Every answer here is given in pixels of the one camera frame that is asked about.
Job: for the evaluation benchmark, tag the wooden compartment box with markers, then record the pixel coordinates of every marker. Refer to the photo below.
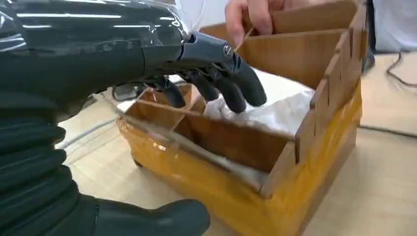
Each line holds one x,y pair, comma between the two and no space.
234,146

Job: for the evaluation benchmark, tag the person's right hand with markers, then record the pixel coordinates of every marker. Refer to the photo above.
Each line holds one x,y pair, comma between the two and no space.
251,14

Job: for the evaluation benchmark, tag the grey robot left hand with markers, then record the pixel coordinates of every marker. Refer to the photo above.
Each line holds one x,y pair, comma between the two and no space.
97,49

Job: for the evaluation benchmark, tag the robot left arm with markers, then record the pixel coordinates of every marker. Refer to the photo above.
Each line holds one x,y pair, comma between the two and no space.
29,169

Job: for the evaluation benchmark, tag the white crumpled cloth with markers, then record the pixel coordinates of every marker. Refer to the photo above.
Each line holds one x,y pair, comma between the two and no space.
280,110

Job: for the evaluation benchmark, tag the seated person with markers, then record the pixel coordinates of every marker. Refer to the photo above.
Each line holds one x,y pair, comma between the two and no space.
396,26

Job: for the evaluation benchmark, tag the thin rubber band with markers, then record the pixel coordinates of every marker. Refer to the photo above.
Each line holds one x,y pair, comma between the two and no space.
244,39

